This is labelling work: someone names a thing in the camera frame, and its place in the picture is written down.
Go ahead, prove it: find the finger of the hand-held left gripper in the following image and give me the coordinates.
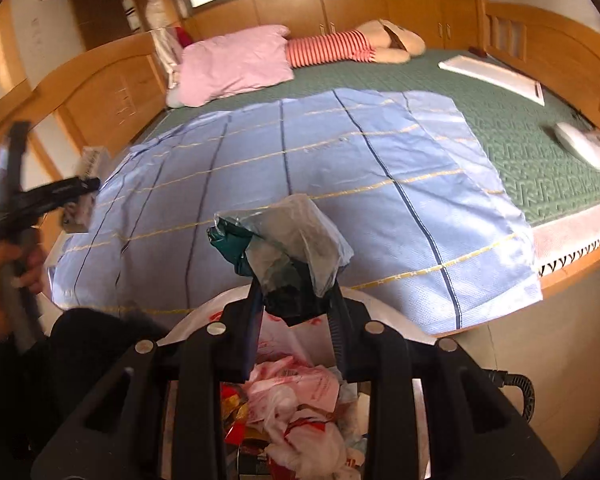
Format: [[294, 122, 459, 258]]
[[27, 177, 101, 213]]

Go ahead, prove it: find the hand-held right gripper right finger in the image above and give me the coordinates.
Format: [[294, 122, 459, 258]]
[[330, 287, 561, 480]]

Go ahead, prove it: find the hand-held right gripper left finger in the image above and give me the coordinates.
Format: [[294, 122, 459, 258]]
[[32, 280, 263, 480]]

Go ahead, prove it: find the white mesh trash bin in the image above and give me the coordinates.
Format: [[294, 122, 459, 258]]
[[165, 290, 436, 480]]

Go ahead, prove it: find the pink plastic bag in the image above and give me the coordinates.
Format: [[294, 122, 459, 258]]
[[245, 357, 342, 411]]

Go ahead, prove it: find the green snack wrapper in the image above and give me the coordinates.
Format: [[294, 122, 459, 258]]
[[207, 212, 341, 326]]

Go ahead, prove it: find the clear plastic bag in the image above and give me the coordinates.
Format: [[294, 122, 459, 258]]
[[215, 194, 353, 297]]

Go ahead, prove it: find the white hanging cloth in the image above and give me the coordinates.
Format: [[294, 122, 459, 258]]
[[152, 27, 183, 86]]

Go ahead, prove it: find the blue striped cloth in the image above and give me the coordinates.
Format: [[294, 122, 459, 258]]
[[47, 87, 545, 336]]

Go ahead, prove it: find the brown wooden shelf unit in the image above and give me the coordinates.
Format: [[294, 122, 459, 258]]
[[37, 0, 146, 53]]

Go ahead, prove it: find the white wrapped bundle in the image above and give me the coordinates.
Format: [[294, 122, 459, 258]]
[[145, 0, 176, 31]]

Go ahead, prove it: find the pink pillow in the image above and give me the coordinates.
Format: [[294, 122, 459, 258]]
[[172, 25, 296, 108]]

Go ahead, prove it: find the pale pink fringed blanket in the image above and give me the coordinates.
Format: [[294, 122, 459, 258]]
[[527, 195, 600, 281]]

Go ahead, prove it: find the green patterned mat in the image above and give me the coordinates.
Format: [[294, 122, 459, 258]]
[[130, 47, 600, 228]]

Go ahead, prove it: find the plush toy with striped shirt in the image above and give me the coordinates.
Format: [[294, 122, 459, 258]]
[[285, 19, 427, 68]]

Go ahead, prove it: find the white flat board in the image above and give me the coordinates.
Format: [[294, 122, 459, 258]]
[[439, 54, 546, 107]]

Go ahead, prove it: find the white handheld vacuum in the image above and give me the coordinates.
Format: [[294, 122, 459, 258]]
[[552, 121, 600, 171]]

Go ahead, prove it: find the wooden bunk bed frame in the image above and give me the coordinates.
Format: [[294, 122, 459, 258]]
[[0, 0, 600, 341]]

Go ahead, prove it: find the black cable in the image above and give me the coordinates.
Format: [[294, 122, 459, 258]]
[[480, 370, 536, 421]]

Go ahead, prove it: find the wooden wall cabinet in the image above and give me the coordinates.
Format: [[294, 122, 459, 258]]
[[170, 0, 486, 53]]

